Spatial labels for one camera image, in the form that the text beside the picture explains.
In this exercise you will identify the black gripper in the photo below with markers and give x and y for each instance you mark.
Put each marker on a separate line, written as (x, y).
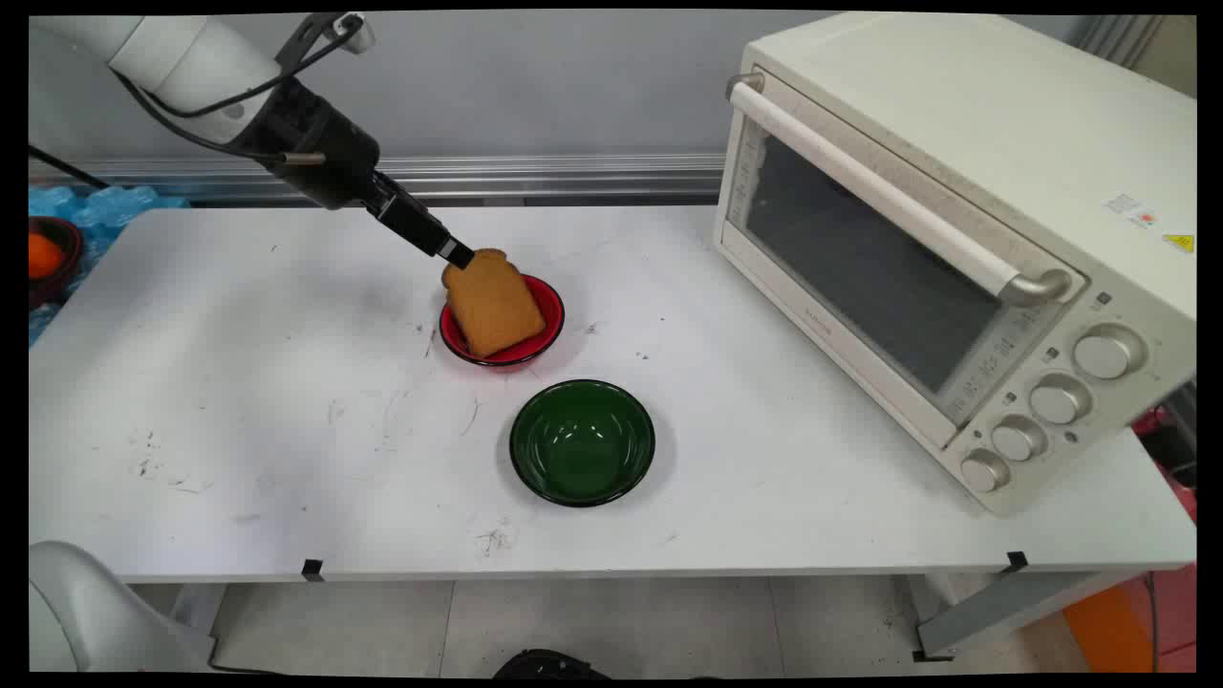
(320, 153)

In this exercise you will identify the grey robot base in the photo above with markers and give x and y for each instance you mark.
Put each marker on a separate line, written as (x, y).
(86, 621)

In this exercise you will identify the brown toast bread slice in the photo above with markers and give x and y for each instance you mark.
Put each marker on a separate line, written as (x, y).
(492, 306)

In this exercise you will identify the red enamel bowl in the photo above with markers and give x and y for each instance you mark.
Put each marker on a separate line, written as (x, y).
(547, 320)

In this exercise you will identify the green enamel bowl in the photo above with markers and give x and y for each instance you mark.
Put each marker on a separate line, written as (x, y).
(581, 444)

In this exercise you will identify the orange fruit in bowl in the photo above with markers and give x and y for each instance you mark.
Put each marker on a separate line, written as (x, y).
(69, 268)

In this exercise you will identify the black round floor object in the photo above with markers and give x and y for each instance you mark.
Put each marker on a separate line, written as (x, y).
(549, 665)

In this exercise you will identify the cream toaster oven body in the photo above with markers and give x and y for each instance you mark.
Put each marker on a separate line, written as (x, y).
(1003, 124)

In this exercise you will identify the smallest silver oven knob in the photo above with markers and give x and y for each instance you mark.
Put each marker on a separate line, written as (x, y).
(984, 470)

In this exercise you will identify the largest silver oven knob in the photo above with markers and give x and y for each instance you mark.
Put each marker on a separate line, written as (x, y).
(1106, 352)

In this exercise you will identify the grey table leg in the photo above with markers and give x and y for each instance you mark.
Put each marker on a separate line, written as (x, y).
(1013, 612)

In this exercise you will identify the white oven label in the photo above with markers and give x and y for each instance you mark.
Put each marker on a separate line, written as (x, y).
(1132, 211)

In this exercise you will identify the grey pleated curtain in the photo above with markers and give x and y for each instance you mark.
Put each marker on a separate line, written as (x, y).
(1118, 38)

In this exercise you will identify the yellow warning sticker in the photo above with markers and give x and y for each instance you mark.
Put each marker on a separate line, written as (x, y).
(1180, 243)

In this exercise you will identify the red plastic item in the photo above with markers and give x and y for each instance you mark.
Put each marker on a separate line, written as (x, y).
(1180, 497)

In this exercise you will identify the orange plastic box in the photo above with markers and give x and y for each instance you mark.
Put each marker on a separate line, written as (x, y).
(1118, 631)

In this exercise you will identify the aluminium rail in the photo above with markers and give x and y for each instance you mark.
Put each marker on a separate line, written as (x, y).
(573, 177)

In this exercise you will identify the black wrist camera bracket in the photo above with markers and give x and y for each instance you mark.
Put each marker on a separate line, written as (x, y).
(315, 33)

